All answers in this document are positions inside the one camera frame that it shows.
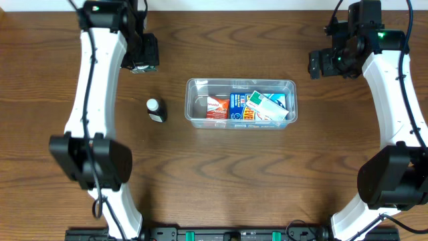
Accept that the dark bottle white cap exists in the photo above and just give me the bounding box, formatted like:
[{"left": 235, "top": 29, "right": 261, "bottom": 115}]
[{"left": 146, "top": 98, "right": 167, "bottom": 123}]

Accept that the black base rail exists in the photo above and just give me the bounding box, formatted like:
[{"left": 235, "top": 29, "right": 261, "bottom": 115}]
[{"left": 64, "top": 224, "right": 401, "bottom": 241}]

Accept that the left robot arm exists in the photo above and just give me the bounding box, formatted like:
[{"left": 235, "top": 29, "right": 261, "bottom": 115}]
[{"left": 49, "top": 0, "right": 159, "bottom": 240}]

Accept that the dark green small box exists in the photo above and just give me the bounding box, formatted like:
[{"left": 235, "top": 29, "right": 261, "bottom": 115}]
[{"left": 131, "top": 66, "right": 157, "bottom": 74}]

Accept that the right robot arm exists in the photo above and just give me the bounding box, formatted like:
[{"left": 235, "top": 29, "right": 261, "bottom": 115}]
[{"left": 308, "top": 1, "right": 427, "bottom": 240}]

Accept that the red medicine box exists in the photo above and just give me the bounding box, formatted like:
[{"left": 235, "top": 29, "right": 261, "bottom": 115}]
[{"left": 206, "top": 96, "right": 229, "bottom": 119}]

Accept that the blue cooling patch box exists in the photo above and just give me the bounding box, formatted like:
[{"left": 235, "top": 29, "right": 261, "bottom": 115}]
[{"left": 229, "top": 93, "right": 286, "bottom": 121}]

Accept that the clear plastic container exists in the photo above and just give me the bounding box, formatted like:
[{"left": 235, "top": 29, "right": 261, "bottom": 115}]
[{"left": 185, "top": 78, "right": 298, "bottom": 129}]

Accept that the white green medicine box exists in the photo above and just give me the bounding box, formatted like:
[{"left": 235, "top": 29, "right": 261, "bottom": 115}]
[{"left": 245, "top": 91, "right": 289, "bottom": 121}]

